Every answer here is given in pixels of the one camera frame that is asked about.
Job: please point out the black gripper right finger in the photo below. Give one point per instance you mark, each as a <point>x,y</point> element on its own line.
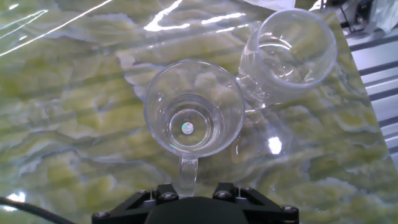
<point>264,208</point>

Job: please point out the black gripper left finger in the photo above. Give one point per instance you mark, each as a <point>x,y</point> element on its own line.
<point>130,205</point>

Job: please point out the clear glass cup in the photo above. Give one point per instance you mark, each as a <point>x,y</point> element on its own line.
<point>289,53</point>

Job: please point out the green marble pattern mat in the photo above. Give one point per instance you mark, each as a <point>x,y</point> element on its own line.
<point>77,109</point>

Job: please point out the crumpled white paper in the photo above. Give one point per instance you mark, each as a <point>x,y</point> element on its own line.
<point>385,12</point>

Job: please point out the grey metal bracket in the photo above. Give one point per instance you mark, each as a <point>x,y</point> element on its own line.
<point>354,15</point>

